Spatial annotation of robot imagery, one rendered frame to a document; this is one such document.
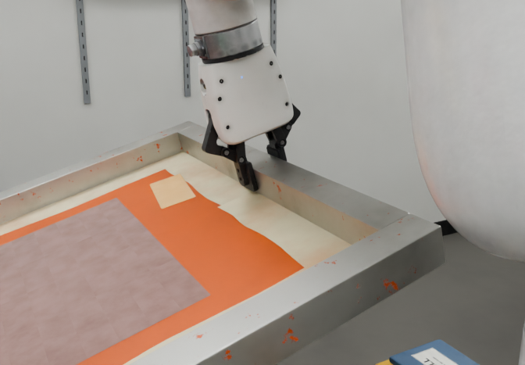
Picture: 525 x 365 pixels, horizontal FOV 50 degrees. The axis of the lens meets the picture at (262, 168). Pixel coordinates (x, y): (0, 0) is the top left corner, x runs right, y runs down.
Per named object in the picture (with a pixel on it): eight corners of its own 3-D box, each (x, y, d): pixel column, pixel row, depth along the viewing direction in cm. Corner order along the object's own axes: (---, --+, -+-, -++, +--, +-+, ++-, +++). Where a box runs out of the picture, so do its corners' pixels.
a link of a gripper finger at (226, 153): (223, 151, 68) (237, 200, 70) (246, 141, 69) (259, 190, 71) (212, 145, 71) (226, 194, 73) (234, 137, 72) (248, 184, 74)
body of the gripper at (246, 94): (204, 57, 62) (230, 152, 66) (282, 30, 66) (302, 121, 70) (179, 53, 68) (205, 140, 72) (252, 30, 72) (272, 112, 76)
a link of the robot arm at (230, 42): (198, 40, 61) (205, 65, 62) (269, 17, 64) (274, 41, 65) (174, 38, 67) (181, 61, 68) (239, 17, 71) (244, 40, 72)
